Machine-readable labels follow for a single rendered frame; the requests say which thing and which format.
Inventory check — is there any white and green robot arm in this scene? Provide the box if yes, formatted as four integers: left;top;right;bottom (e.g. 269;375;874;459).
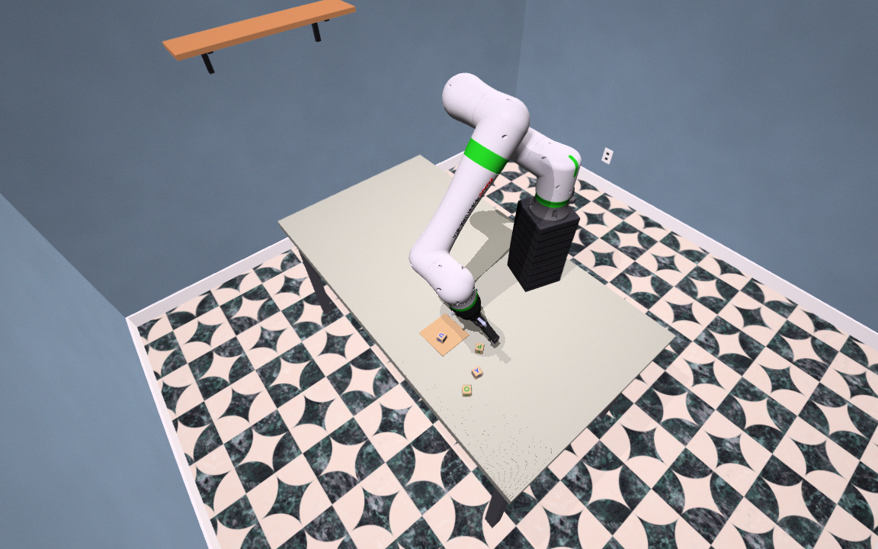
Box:
409;73;582;318

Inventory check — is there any peach flat mat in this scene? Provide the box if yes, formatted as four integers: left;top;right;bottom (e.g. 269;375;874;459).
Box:
419;313;469;356

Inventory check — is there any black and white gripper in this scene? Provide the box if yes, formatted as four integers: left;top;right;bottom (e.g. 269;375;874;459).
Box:
461;307;500;345

